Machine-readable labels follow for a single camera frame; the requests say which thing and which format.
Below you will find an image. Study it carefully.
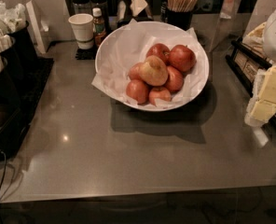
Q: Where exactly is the white napkin in holder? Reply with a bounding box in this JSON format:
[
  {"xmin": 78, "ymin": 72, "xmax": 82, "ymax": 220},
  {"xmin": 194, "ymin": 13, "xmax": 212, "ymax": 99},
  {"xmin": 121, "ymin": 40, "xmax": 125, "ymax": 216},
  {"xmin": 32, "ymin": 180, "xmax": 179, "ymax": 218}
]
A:
[{"xmin": 130, "ymin": 0, "xmax": 147, "ymax": 17}]

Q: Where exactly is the white paper liner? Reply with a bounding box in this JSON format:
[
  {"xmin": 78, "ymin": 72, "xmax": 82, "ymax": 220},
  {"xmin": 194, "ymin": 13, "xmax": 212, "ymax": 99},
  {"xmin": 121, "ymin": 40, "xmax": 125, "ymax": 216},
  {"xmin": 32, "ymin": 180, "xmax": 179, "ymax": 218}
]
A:
[{"xmin": 91, "ymin": 18, "xmax": 207, "ymax": 108}]

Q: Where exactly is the red apple back right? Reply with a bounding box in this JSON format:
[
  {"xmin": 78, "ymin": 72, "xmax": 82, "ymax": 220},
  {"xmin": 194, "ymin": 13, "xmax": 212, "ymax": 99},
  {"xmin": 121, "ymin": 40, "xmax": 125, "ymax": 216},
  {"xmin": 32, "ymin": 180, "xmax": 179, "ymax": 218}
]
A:
[{"xmin": 169, "ymin": 45, "xmax": 196, "ymax": 73}]

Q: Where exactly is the red apple middle right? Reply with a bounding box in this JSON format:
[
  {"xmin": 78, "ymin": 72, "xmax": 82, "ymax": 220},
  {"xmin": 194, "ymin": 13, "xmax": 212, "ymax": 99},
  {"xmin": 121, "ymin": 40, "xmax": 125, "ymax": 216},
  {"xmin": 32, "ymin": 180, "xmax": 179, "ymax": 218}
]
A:
[{"xmin": 164, "ymin": 66, "xmax": 184, "ymax": 92}]

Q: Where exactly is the red apple front middle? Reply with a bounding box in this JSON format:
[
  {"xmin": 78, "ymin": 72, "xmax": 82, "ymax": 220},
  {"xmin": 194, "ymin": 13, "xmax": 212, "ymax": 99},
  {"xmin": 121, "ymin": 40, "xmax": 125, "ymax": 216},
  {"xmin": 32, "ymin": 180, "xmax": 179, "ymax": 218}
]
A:
[{"xmin": 148, "ymin": 87, "xmax": 171, "ymax": 105}]

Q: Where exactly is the red apple back left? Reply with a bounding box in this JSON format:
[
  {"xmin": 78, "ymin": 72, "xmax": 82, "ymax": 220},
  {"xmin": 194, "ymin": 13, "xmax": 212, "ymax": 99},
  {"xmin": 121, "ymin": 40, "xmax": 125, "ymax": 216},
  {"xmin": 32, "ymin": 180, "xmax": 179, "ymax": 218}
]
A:
[{"xmin": 146, "ymin": 43, "xmax": 170, "ymax": 64}]

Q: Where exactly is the white napkin box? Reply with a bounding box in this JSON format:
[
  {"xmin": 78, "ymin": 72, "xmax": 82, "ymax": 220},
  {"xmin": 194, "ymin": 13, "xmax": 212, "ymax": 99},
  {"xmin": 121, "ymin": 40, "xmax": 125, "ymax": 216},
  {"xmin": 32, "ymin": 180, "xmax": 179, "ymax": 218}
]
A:
[{"xmin": 26, "ymin": 0, "xmax": 50, "ymax": 54}]

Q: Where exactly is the black tray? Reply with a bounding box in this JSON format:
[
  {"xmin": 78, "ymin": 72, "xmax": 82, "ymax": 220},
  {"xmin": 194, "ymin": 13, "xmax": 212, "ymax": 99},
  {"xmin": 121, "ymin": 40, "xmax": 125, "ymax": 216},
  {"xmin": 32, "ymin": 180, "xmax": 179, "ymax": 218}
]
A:
[{"xmin": 0, "ymin": 58, "xmax": 54, "ymax": 161}]

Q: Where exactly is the red apple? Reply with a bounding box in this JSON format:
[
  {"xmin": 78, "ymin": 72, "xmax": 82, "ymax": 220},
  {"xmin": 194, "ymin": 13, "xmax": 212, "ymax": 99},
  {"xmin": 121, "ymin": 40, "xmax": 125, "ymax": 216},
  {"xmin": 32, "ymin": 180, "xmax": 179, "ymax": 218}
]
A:
[
  {"xmin": 169, "ymin": 45, "xmax": 196, "ymax": 73},
  {"xmin": 128, "ymin": 63, "xmax": 142, "ymax": 80},
  {"xmin": 146, "ymin": 43, "xmax": 170, "ymax": 64},
  {"xmin": 126, "ymin": 79, "xmax": 149, "ymax": 105},
  {"xmin": 164, "ymin": 66, "xmax": 184, "ymax": 92},
  {"xmin": 148, "ymin": 87, "xmax": 171, "ymax": 105}
]

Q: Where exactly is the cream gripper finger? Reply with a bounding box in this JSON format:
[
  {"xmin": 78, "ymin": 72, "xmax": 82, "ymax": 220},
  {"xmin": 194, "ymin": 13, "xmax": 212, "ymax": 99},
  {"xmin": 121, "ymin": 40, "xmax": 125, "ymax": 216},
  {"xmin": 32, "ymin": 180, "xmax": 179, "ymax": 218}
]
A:
[{"xmin": 244, "ymin": 98, "xmax": 276, "ymax": 127}]

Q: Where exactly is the black condiment rack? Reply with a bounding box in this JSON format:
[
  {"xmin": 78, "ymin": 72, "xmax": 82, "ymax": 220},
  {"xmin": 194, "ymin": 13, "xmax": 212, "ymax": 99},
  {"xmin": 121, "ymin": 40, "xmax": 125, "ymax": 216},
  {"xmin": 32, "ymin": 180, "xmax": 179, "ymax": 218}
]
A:
[{"xmin": 226, "ymin": 38, "xmax": 276, "ymax": 130}]

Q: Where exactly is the red apple front left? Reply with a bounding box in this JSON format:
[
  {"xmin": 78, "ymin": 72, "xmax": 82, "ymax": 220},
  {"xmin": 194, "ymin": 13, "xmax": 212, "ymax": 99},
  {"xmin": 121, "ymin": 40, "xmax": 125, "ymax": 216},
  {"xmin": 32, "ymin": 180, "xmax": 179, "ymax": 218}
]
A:
[{"xmin": 126, "ymin": 79, "xmax": 149, "ymax": 105}]

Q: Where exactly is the black cup of stir sticks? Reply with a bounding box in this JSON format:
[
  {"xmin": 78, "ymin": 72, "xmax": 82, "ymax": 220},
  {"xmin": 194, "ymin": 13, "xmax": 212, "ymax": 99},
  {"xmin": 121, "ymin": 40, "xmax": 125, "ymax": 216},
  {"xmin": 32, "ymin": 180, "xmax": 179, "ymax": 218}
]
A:
[{"xmin": 167, "ymin": 0, "xmax": 198, "ymax": 31}]

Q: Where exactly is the small sauce bottle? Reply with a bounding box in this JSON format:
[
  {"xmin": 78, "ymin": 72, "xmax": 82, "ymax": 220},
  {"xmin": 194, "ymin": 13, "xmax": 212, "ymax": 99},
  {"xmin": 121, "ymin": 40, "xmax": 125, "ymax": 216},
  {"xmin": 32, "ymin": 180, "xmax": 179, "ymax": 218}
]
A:
[{"xmin": 92, "ymin": 7, "xmax": 107, "ymax": 47}]

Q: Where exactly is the red apple left middle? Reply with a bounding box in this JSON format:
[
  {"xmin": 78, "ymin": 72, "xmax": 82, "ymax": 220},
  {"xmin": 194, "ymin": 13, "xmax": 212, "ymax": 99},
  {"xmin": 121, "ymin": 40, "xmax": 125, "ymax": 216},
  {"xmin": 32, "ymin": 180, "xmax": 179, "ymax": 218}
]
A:
[{"xmin": 128, "ymin": 63, "xmax": 142, "ymax": 80}]

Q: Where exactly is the white bowl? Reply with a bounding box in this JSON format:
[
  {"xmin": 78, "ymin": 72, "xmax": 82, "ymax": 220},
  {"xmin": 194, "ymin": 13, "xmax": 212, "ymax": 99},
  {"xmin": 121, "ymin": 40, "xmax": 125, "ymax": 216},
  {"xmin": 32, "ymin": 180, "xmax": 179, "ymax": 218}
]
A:
[{"xmin": 94, "ymin": 21, "xmax": 211, "ymax": 113}]

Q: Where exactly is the black cutlery holder back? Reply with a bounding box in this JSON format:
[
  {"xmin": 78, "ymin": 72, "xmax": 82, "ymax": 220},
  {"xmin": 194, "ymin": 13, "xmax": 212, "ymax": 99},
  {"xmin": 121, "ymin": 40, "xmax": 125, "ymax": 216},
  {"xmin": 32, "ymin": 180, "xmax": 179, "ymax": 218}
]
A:
[{"xmin": 0, "ymin": 1, "xmax": 39, "ymax": 71}]

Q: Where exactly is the black coaster mat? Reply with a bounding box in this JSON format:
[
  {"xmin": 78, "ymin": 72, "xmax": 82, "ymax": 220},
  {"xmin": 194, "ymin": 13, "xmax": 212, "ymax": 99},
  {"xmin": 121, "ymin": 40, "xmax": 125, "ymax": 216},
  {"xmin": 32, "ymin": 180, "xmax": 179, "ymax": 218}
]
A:
[{"xmin": 76, "ymin": 47, "xmax": 97, "ymax": 60}]

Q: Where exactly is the black cutlery holder middle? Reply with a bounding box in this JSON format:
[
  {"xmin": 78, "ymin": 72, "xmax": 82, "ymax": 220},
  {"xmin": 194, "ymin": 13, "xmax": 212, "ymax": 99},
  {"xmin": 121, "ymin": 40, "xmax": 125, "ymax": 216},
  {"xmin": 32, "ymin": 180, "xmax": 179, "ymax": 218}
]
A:
[{"xmin": 0, "ymin": 29, "xmax": 24, "ymax": 81}]

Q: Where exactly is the white paper cup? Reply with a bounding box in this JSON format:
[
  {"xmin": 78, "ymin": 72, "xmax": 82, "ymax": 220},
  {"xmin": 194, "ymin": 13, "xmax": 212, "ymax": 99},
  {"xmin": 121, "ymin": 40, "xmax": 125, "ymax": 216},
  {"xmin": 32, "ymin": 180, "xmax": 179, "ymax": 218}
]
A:
[{"xmin": 68, "ymin": 13, "xmax": 94, "ymax": 49}]

